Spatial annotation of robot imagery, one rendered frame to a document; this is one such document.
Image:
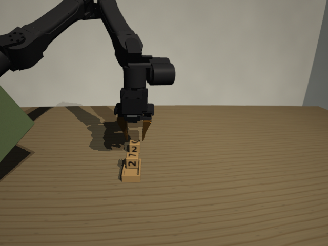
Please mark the tan number cube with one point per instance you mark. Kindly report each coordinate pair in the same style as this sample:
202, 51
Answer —
132, 160
134, 146

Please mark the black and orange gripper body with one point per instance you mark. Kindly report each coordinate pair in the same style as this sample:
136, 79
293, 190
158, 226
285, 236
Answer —
147, 114

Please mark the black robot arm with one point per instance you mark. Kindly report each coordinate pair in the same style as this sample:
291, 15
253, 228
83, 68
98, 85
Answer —
23, 47

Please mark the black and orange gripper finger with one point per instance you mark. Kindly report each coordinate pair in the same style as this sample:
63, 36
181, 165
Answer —
146, 124
124, 126

